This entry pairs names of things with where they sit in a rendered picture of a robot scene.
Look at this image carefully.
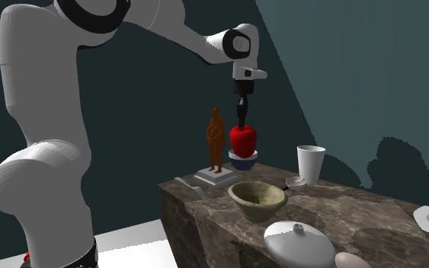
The blue and white bowl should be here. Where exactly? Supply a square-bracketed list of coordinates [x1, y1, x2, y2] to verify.
[228, 148, 259, 171]

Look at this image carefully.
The silver fork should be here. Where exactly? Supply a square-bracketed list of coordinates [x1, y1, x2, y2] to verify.
[174, 176, 208, 201]

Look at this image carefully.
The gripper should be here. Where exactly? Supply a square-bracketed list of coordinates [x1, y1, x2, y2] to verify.
[233, 79, 255, 129]

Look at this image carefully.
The white cup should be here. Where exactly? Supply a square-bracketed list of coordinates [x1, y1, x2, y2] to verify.
[296, 145, 327, 186]

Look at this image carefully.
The white lid with knob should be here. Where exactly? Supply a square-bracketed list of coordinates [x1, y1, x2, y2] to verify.
[263, 220, 338, 268]

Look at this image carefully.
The olive stone bowl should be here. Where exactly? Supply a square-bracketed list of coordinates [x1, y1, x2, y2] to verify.
[227, 180, 289, 224]

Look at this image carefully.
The small strainer with black handle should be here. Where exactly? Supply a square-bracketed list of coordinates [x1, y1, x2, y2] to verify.
[281, 176, 309, 193]

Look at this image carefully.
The beige egg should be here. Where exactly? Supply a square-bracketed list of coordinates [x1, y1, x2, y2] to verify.
[334, 251, 372, 268]

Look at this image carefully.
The brown human figure on base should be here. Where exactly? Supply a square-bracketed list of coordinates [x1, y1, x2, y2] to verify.
[193, 107, 238, 187]

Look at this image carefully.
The red apple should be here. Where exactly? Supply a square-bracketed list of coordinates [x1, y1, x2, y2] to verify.
[229, 124, 258, 159]

